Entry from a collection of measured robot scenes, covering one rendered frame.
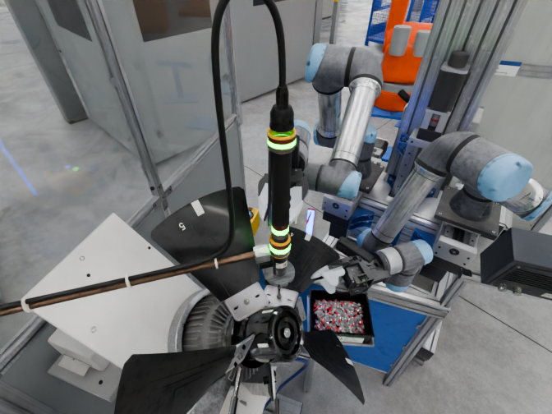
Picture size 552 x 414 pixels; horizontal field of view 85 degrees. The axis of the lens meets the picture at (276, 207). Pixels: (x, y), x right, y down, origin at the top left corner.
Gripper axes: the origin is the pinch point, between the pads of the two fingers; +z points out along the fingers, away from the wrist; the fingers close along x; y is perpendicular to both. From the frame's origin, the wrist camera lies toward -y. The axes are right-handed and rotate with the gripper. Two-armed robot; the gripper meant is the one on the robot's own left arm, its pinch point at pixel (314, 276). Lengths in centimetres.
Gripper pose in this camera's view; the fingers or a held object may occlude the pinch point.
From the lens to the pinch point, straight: 86.3
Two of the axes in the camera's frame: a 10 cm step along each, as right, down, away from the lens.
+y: 3.1, 7.2, -6.2
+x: -0.3, 6.6, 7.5
